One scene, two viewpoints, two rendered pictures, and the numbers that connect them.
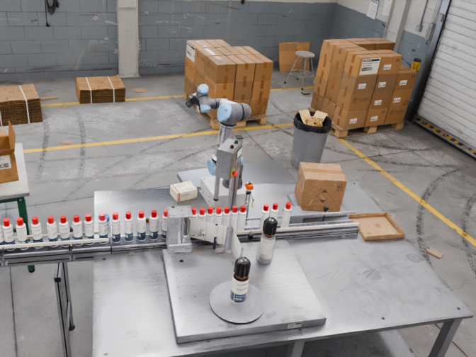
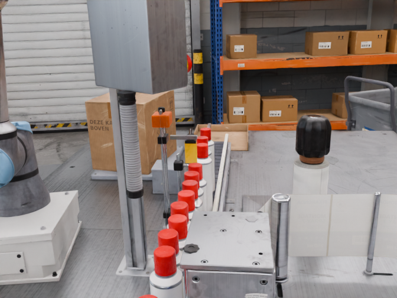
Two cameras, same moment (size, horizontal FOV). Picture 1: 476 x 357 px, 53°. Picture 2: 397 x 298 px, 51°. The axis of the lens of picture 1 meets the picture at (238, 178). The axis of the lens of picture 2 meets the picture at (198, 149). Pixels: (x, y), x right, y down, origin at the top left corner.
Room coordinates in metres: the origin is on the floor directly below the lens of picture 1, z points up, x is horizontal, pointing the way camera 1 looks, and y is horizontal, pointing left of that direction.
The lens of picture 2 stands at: (2.12, 0.76, 1.42)
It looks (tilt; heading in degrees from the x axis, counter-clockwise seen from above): 18 degrees down; 294
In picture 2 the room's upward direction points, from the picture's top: 2 degrees counter-clockwise
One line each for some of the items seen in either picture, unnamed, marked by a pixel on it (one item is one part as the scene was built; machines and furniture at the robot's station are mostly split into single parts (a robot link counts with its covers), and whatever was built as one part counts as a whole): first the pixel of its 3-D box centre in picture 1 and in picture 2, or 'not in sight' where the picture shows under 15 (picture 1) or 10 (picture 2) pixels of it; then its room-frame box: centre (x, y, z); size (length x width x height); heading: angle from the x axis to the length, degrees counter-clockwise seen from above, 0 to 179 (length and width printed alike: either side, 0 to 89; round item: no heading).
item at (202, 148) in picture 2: (264, 218); (202, 180); (2.55, -0.20, 0.98); 0.05 x 0.05 x 0.20
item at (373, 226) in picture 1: (376, 225); (220, 136); (2.80, -1.01, 0.85); 0.30 x 0.26 x 0.04; 107
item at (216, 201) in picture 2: (285, 229); (218, 185); (2.56, -0.35, 0.91); 1.07 x 0.01 x 0.02; 107
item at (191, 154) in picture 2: not in sight; (191, 151); (2.54, -0.11, 1.09); 0.03 x 0.01 x 0.06; 17
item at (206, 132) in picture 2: (286, 216); (206, 160); (2.60, -0.34, 0.98); 0.05 x 0.05 x 0.20
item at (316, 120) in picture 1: (313, 125); not in sight; (5.24, -0.81, 0.50); 0.42 x 0.41 x 0.28; 118
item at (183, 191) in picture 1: (183, 191); not in sight; (2.93, 0.38, 0.87); 0.16 x 0.12 x 0.07; 124
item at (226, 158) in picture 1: (229, 159); (138, 36); (2.55, 0.07, 1.38); 0.17 x 0.10 x 0.19; 162
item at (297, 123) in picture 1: (310, 133); not in sight; (5.16, -0.79, 0.43); 0.44 x 0.43 x 0.39; 28
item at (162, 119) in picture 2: (248, 206); (177, 172); (2.57, -0.09, 1.05); 0.10 x 0.04 x 0.33; 17
